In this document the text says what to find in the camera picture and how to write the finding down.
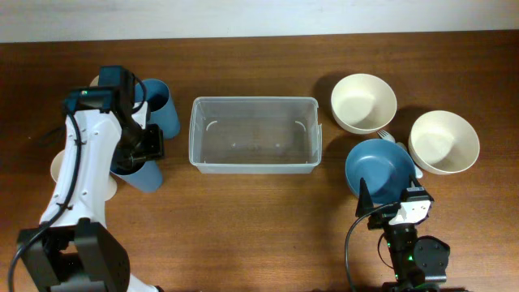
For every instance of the blue cup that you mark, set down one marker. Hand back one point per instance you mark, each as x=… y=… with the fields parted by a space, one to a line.
x=146 y=177
x=161 y=106

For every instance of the white plastic fork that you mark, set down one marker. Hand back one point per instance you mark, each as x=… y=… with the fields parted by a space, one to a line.
x=384 y=135

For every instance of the blue bowl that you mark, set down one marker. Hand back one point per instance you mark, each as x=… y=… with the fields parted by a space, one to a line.
x=384 y=166

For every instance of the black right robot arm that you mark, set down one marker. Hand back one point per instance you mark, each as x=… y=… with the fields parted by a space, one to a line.
x=418 y=263

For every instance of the cream bowl at back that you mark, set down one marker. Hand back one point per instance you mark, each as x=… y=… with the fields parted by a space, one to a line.
x=363 y=103

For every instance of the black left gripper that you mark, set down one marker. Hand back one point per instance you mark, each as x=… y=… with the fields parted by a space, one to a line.
x=154 y=148

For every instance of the cream bowl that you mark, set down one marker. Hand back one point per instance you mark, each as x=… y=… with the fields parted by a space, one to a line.
x=363 y=103
x=442 y=142

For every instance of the cream cup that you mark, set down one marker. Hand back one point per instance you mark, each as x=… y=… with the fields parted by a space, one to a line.
x=55 y=170
x=94 y=82

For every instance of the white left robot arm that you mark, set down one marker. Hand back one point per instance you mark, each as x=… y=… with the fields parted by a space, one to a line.
x=71 y=249

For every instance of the cream bowl at right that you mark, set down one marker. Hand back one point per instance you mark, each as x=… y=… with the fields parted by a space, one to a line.
x=442 y=142

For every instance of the clear plastic storage container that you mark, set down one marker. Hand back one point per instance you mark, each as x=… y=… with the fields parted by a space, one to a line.
x=255 y=135

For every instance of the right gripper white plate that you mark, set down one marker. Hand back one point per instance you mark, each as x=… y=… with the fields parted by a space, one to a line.
x=364 y=203

